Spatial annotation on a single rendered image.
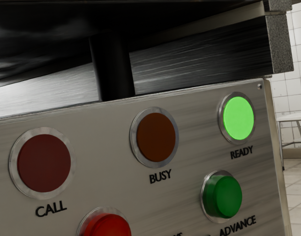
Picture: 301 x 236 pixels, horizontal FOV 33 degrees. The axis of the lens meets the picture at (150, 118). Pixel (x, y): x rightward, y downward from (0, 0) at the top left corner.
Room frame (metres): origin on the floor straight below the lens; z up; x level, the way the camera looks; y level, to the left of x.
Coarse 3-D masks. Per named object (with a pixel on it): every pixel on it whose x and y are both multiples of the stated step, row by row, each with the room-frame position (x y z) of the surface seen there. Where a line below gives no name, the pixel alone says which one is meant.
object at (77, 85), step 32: (288, 0) 0.42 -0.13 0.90; (160, 32) 0.51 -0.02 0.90; (192, 32) 0.47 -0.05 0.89; (224, 32) 0.44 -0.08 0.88; (256, 32) 0.42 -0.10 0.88; (288, 32) 0.42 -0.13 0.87; (64, 64) 0.67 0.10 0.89; (160, 64) 0.52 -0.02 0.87; (192, 64) 0.48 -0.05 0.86; (224, 64) 0.45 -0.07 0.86; (256, 64) 0.42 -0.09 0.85; (288, 64) 0.42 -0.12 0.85; (0, 96) 0.85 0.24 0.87; (32, 96) 0.76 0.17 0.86; (64, 96) 0.68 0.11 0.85; (96, 96) 0.62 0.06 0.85
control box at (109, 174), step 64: (0, 128) 0.27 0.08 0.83; (64, 128) 0.29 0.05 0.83; (128, 128) 0.32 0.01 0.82; (192, 128) 0.35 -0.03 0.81; (256, 128) 0.39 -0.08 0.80; (0, 192) 0.26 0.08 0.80; (64, 192) 0.28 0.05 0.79; (128, 192) 0.31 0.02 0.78; (192, 192) 0.34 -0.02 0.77; (256, 192) 0.38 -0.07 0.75
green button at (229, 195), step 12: (216, 180) 0.35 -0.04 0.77; (228, 180) 0.35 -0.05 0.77; (216, 192) 0.34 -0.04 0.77; (228, 192) 0.35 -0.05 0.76; (240, 192) 0.36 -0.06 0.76; (216, 204) 0.34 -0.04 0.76; (228, 204) 0.35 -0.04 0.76; (240, 204) 0.36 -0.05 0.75; (216, 216) 0.35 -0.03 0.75; (228, 216) 0.35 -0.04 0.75
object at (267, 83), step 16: (112, 32) 0.42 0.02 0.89; (96, 48) 0.42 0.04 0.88; (112, 48) 0.42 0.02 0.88; (96, 64) 0.42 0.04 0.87; (112, 64) 0.42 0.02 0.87; (128, 64) 0.43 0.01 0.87; (96, 80) 0.43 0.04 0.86; (112, 80) 0.42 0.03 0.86; (128, 80) 0.42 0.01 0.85; (240, 80) 0.43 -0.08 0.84; (112, 96) 0.42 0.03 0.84; (128, 96) 0.42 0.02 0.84; (32, 112) 0.36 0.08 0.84; (272, 112) 0.45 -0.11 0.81; (272, 128) 0.45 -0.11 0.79; (288, 224) 0.45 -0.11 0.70
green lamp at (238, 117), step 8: (232, 104) 0.37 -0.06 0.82; (240, 104) 0.38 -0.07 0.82; (248, 104) 0.38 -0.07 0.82; (232, 112) 0.37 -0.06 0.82; (240, 112) 0.37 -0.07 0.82; (248, 112) 0.38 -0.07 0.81; (224, 120) 0.36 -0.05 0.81; (232, 120) 0.37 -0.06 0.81; (240, 120) 0.37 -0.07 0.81; (248, 120) 0.38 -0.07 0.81; (232, 128) 0.37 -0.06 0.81; (240, 128) 0.37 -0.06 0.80; (248, 128) 0.38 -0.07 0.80; (232, 136) 0.37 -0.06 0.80; (240, 136) 0.37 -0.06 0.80
